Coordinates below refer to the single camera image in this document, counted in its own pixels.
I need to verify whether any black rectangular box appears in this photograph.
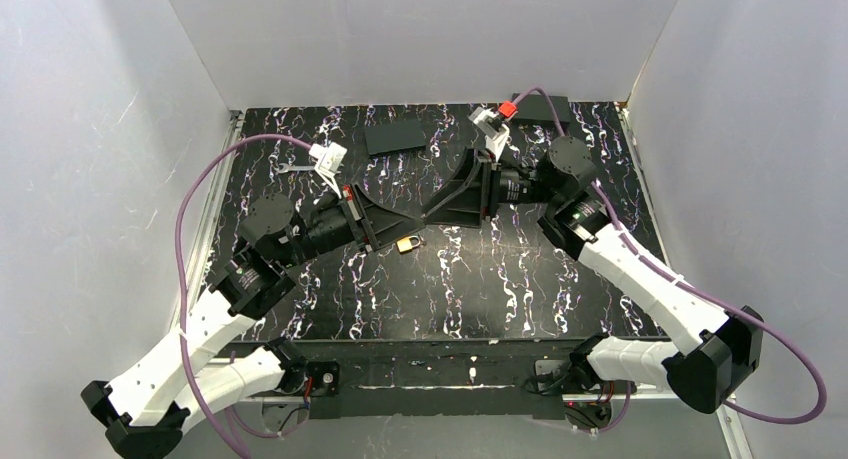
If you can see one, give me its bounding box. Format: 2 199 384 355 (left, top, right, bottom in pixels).
512 94 574 128

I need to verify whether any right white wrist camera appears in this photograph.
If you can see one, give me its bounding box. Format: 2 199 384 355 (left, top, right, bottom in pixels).
469 101 517 162

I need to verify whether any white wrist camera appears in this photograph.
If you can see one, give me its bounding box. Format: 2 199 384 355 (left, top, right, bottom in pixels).
469 101 517 162
309 142 347 199

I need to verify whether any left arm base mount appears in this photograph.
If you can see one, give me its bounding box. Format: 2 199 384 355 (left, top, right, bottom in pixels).
261 361 340 437

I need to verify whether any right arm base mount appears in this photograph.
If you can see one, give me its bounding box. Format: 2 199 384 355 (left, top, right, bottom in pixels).
522 359 638 438

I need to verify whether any purple cable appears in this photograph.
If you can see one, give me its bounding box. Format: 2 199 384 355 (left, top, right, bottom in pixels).
513 86 828 425
173 133 316 459

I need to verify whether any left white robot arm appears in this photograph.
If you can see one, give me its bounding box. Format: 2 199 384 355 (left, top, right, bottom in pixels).
81 185 424 458

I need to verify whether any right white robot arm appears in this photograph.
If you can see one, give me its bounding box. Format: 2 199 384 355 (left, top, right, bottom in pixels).
423 136 762 413

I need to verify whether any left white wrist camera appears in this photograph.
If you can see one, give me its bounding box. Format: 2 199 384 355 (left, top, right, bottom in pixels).
309 142 347 199

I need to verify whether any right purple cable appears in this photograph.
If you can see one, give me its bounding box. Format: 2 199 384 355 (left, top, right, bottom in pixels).
513 86 828 425

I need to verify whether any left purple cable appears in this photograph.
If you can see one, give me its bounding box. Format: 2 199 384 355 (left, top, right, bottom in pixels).
173 133 316 459

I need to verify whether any small brass padlock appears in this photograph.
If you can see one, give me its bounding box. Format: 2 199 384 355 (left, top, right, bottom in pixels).
395 235 424 254

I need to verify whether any aluminium frame rail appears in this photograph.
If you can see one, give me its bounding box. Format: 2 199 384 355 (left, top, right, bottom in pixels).
135 110 243 404

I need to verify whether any black flat plate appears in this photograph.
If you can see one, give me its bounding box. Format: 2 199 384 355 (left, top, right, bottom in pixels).
364 119 428 156

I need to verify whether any silver open-end wrench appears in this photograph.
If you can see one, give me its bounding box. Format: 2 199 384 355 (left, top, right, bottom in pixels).
276 164 315 174

